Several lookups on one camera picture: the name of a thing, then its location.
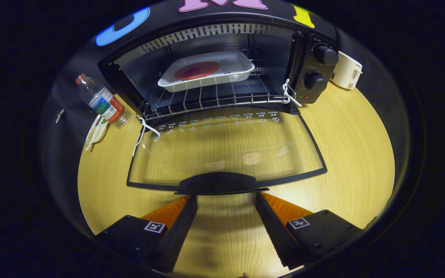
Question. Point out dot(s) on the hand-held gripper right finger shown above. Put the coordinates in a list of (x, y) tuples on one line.
[(274, 235)]

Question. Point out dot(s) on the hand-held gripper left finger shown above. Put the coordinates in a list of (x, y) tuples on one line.
[(178, 235)]

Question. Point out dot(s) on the black toaster oven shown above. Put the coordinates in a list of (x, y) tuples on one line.
[(299, 77)]

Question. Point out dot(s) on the pink ham slice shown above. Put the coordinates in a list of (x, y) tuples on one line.
[(195, 70)]

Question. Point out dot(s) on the white square plate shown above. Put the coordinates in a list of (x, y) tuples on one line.
[(230, 63)]

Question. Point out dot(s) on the white bread toaster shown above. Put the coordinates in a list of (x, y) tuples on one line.
[(344, 71)]

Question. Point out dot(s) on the clear plastic water bottle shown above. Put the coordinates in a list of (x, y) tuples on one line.
[(102, 100)]

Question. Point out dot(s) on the silver metal clip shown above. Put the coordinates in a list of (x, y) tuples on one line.
[(59, 116)]

